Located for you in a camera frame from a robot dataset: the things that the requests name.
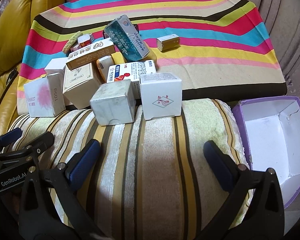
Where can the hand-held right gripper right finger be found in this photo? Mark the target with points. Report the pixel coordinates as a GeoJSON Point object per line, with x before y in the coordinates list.
{"type": "Point", "coordinates": [216, 163]}

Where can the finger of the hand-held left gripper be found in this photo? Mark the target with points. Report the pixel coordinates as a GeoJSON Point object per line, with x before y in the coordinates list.
{"type": "Point", "coordinates": [40, 141]}
{"type": "Point", "coordinates": [11, 134]}

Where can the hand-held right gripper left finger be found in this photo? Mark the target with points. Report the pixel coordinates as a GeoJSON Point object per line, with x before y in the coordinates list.
{"type": "Point", "coordinates": [86, 158]}

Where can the white box with pink print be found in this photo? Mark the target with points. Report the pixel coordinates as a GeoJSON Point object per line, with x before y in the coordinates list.
{"type": "Point", "coordinates": [40, 97]}

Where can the purple cardboard box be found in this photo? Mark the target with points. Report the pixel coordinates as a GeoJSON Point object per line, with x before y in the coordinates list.
{"type": "Point", "coordinates": [265, 135]}

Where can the grey-white cube box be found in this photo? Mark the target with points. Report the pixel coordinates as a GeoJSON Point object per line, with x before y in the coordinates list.
{"type": "Point", "coordinates": [112, 102]}

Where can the beige box with line drawing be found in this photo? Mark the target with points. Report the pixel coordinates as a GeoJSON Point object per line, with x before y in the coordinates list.
{"type": "Point", "coordinates": [77, 85]}

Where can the plain white box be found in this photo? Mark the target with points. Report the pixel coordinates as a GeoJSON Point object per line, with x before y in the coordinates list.
{"type": "Point", "coordinates": [55, 66]}

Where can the white box red diamond logo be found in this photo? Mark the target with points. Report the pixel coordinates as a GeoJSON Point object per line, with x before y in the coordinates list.
{"type": "Point", "coordinates": [162, 97]}

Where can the small orange and white box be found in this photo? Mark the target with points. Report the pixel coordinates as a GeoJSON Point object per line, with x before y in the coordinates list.
{"type": "Point", "coordinates": [105, 65]}

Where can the white red blue medicine box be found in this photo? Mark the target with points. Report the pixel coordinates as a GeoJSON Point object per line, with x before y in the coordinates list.
{"type": "Point", "coordinates": [130, 71]}

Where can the white and gold box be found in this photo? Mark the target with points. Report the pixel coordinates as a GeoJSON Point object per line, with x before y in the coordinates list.
{"type": "Point", "coordinates": [90, 53]}

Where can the green oval scouring pad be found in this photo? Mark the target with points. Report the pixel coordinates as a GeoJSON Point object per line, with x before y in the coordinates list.
{"type": "Point", "coordinates": [71, 42]}

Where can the red box with foam top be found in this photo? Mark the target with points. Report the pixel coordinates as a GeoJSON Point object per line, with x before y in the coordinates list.
{"type": "Point", "coordinates": [84, 40]}

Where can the teal green box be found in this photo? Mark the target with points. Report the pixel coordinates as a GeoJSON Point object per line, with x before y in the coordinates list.
{"type": "Point", "coordinates": [126, 38]}

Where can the small silver box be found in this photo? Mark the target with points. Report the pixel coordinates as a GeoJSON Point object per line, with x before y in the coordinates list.
{"type": "Point", "coordinates": [168, 43]}

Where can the beige striped towel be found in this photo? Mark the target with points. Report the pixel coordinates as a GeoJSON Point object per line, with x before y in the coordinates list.
{"type": "Point", "coordinates": [152, 167]}

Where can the colourful striped cloth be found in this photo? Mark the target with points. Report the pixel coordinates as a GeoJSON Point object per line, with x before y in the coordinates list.
{"type": "Point", "coordinates": [202, 62]}

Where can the yellow leather sofa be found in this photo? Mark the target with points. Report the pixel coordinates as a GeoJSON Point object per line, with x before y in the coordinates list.
{"type": "Point", "coordinates": [10, 17]}

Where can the pink embroidered curtain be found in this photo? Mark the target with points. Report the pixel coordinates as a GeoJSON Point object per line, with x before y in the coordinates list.
{"type": "Point", "coordinates": [277, 17]}

